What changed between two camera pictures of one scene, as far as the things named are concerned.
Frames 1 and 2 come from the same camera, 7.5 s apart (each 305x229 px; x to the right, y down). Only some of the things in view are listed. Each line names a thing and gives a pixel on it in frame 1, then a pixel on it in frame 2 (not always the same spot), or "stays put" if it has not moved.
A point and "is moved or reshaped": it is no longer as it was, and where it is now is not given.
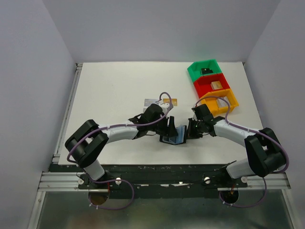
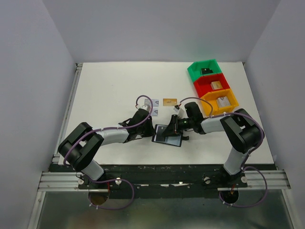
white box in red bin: (216, 85) stays put
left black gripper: (165, 129) to (147, 127)
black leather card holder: (180, 139) is moved or reshaped
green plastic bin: (198, 69) stays put
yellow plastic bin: (212, 104) stays put
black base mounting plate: (156, 181) stays put
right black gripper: (190, 129) to (173, 125)
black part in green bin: (206, 70) stays put
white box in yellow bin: (221, 103) stays put
